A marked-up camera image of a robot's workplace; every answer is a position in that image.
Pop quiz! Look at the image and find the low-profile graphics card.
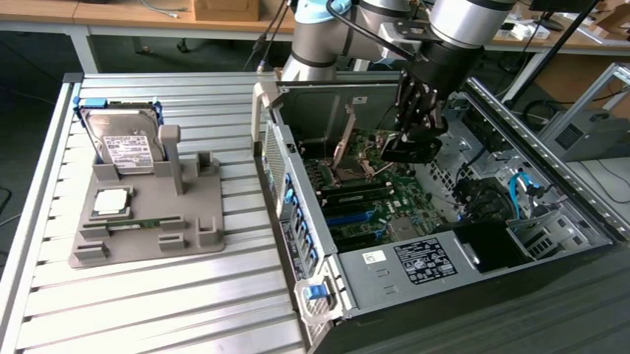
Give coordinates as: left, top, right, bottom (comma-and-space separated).
333, 104, 443, 180

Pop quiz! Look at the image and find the closed cardboard box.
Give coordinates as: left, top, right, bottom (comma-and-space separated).
191, 0, 261, 22

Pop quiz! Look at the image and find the black RAM stick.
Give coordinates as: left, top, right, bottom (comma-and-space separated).
319, 186, 395, 207

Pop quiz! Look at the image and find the silver disk bay cage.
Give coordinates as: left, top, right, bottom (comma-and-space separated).
426, 110, 497, 202

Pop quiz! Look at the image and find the silver disk bay bracket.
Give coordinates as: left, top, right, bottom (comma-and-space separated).
506, 209, 592, 259

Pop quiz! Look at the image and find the grey chipset heatsink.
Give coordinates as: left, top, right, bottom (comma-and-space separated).
389, 217, 419, 240

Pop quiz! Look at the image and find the light blue wire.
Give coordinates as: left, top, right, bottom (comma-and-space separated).
509, 167, 538, 222

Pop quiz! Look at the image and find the black tripod pole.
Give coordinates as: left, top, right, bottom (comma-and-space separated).
501, 0, 605, 110

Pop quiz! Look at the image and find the open black PC case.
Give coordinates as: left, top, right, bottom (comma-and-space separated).
250, 71, 630, 354

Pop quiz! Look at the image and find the thin grey cable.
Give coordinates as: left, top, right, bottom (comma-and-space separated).
139, 0, 191, 18

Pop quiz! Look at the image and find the black power wire bundle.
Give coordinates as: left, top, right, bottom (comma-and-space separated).
453, 176, 513, 222

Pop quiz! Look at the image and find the green RAM stick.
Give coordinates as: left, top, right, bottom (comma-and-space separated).
107, 218, 163, 230

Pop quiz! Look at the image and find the wooden office desk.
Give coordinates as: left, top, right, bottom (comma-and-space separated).
485, 0, 630, 106
0, 0, 297, 74

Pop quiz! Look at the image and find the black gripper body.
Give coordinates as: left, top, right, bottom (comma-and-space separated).
401, 38, 486, 97

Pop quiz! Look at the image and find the CPU socket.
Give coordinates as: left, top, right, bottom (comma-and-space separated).
327, 158, 378, 185

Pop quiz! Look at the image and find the blue case latch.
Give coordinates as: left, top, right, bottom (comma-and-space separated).
302, 284, 327, 302

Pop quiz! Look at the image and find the thick black wrist cable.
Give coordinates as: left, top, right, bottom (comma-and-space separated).
326, 0, 419, 62

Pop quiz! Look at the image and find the black monitor with stand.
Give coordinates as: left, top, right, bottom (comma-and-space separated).
529, 0, 600, 31

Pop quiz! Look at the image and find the grey power supply unit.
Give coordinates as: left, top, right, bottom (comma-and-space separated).
337, 230, 482, 310

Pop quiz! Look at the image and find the green motherboard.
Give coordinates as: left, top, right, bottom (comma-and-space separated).
299, 156, 445, 251

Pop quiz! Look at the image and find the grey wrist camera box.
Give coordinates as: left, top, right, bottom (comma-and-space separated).
377, 21, 426, 62

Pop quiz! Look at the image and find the grey parts rack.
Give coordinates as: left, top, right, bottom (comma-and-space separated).
67, 124, 227, 269

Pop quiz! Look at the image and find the open brown carton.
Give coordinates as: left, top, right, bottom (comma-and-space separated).
593, 0, 630, 41

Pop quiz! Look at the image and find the black cable with plug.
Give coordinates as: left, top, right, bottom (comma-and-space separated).
243, 0, 291, 74

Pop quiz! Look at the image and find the silver CPU chip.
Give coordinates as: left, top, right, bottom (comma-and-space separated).
91, 187, 134, 218

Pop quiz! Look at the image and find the grey equipment box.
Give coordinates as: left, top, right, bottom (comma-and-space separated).
538, 106, 630, 163

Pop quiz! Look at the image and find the small white box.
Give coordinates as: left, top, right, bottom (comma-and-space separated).
500, 24, 553, 41

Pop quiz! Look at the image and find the silver hard disk drive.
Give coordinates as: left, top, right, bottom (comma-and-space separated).
80, 105, 167, 175

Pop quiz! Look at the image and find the blue disk caddy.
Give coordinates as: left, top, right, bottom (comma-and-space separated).
71, 96, 165, 165

